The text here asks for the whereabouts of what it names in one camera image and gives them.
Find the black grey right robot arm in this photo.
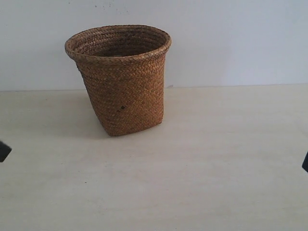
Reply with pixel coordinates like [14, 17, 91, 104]
[302, 153, 308, 172]

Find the brown woven wicker basket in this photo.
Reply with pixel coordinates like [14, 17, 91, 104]
[64, 25, 171, 136]

